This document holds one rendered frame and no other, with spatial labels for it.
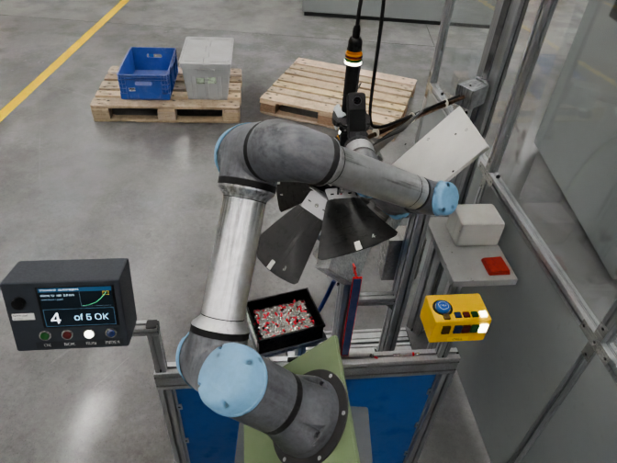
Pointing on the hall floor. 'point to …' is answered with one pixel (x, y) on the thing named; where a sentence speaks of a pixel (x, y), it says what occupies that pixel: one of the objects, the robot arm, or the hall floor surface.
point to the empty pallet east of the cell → (287, 84)
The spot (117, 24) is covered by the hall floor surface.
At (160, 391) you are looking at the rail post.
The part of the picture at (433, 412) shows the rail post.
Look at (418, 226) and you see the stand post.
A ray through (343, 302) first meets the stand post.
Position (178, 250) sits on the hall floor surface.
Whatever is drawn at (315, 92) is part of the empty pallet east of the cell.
